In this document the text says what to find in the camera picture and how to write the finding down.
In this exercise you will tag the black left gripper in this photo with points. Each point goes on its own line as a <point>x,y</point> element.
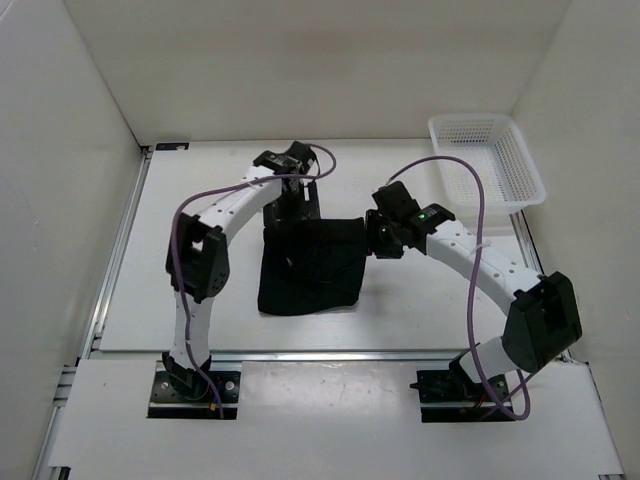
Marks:
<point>306,209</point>

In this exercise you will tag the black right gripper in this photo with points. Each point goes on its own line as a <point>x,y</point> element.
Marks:
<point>373,219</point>

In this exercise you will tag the black shorts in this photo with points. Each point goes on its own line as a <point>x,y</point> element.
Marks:
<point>311,266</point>

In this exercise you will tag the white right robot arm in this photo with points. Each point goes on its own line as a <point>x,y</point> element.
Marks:
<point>439,235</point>

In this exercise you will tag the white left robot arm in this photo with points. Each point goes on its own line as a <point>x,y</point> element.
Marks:
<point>198,261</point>

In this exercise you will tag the white plastic basket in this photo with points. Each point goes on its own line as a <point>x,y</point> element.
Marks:
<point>495,147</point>

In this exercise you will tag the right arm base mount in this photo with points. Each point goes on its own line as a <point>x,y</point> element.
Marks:
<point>447,395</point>

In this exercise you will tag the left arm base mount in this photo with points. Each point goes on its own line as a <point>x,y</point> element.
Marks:
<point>182,393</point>

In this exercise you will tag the aluminium left rail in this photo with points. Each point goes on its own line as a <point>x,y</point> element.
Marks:
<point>98,315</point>

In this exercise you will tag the aluminium front rail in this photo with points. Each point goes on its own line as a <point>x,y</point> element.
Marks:
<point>231,356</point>

